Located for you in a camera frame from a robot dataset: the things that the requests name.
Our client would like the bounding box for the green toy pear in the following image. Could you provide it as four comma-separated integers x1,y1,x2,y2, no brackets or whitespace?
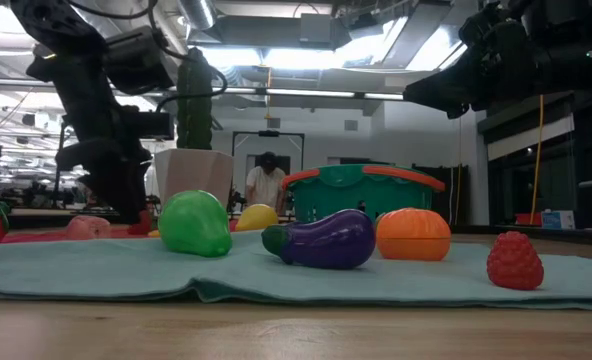
157,189,234,259

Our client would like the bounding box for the light blue cloth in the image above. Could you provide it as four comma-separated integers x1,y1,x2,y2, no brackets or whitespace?
0,230,592,311

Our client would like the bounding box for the black gantry frame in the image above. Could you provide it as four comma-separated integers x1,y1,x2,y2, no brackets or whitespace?
231,130,306,174

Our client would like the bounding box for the red toy raspberry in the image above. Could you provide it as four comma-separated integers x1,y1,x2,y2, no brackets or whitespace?
486,230,545,292

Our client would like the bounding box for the silver ventilation duct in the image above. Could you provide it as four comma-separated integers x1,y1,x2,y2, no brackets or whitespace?
178,0,217,31

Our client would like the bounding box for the tall green cactus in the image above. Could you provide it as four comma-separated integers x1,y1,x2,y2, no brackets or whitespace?
175,47,215,151

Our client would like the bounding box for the blue and white box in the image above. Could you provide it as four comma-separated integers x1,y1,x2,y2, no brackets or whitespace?
540,209,576,231

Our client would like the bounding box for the red bin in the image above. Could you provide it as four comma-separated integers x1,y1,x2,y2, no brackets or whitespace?
514,212,543,227

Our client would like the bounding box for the teal basket with orange rim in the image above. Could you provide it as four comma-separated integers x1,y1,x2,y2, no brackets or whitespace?
281,163,447,227

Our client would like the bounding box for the person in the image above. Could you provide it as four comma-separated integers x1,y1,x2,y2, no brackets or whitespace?
244,151,288,215

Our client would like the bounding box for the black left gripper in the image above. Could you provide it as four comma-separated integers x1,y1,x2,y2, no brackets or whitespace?
55,137,153,225

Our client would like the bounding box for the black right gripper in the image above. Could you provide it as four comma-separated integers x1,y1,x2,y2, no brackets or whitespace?
403,19,547,120

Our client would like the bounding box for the orange toy mandarin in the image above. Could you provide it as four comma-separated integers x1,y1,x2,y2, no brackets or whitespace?
375,207,453,262

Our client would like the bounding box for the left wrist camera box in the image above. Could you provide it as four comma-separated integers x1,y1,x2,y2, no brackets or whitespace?
120,110,176,141

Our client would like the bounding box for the red cloth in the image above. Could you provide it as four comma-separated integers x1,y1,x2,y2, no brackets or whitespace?
0,218,241,245

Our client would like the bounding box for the purple toy eggplant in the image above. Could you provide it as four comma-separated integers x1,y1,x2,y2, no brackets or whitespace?
261,208,377,271

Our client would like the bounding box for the pink toy meat piece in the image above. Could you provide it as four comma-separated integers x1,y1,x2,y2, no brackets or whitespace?
64,214,112,241

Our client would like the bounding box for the yellow toy lemon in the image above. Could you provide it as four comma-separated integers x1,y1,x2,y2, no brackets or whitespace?
234,203,280,233

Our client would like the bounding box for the dark cabinet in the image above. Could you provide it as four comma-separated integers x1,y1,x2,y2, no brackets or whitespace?
413,163,470,226

